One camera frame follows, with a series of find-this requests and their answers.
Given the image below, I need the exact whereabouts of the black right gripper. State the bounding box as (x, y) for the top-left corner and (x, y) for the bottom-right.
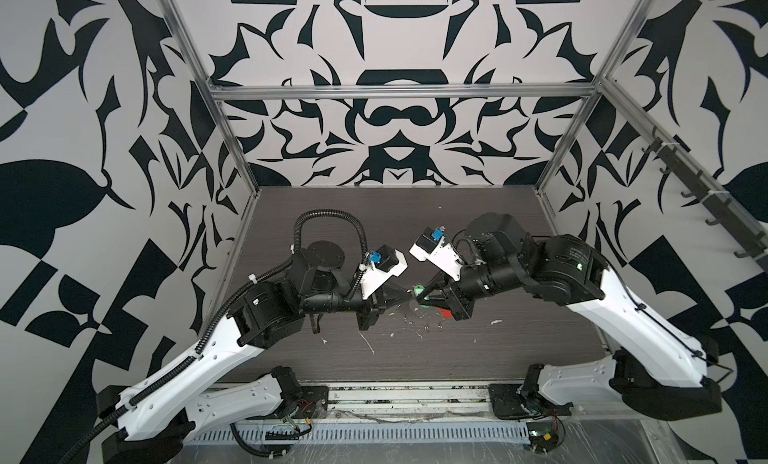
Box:
(413, 258), (528, 316)

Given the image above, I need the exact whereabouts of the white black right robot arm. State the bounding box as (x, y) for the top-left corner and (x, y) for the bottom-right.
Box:
(410, 213), (723, 422)

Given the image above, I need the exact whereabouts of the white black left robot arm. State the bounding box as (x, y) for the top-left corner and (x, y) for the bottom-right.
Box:
(60, 209), (410, 463)

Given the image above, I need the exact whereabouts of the black wall hook rack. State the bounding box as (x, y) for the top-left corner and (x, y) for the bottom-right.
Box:
(644, 129), (767, 273)

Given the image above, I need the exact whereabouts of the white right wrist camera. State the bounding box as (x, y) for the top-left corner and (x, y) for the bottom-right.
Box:
(409, 226), (466, 282)

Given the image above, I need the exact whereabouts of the white slotted cable duct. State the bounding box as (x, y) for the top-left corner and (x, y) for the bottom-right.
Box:
(185, 420), (532, 446)

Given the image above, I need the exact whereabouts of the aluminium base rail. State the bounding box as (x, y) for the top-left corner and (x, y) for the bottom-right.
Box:
(203, 379), (613, 422)

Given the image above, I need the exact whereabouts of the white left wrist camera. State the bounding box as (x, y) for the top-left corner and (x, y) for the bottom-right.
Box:
(360, 245), (408, 300)

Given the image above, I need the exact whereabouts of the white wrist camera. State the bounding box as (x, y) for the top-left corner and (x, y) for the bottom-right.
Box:
(360, 245), (408, 300)
(409, 226), (466, 282)

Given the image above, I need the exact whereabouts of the green key tag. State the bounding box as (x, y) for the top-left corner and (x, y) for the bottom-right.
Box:
(413, 285), (429, 309)

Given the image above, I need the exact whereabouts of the red handled wire keyring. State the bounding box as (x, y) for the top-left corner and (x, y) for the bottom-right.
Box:
(392, 300), (453, 335)

